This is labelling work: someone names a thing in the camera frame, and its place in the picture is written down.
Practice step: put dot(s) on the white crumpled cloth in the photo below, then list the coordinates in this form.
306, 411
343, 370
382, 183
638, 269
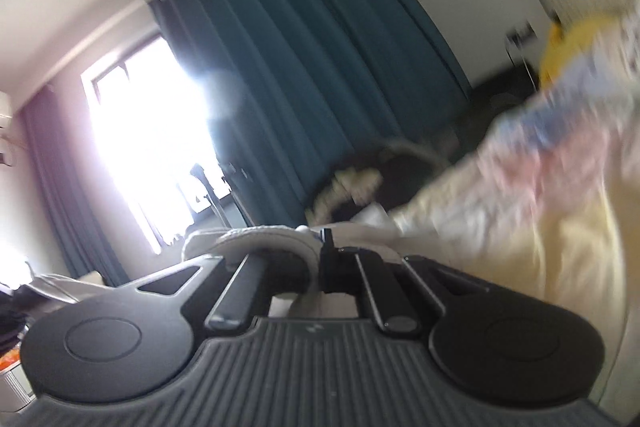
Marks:
65, 287

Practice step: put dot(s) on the wall socket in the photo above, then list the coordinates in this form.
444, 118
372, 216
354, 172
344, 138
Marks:
520, 32

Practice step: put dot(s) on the purple curtain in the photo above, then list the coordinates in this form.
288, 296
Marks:
47, 187

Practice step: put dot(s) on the dark metal stand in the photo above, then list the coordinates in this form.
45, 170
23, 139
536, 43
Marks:
205, 192

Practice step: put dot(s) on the window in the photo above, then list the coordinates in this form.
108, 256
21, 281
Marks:
150, 132

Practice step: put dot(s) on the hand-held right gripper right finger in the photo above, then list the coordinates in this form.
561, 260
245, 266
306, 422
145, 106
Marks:
381, 293

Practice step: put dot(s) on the pastel printed quilt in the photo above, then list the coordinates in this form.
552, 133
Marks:
550, 237

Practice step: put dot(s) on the teal curtain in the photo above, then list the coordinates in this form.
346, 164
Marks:
320, 72

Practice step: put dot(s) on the yellow plush toy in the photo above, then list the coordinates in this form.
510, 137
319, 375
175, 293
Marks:
565, 47

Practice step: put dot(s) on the pile of dark clothes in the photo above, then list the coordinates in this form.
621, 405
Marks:
395, 177

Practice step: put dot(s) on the white knitted garment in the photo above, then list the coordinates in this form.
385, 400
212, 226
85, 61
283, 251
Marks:
260, 238

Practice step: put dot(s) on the white air conditioner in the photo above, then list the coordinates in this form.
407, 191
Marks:
5, 127

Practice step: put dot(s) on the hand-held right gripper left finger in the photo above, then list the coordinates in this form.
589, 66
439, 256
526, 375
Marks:
239, 288

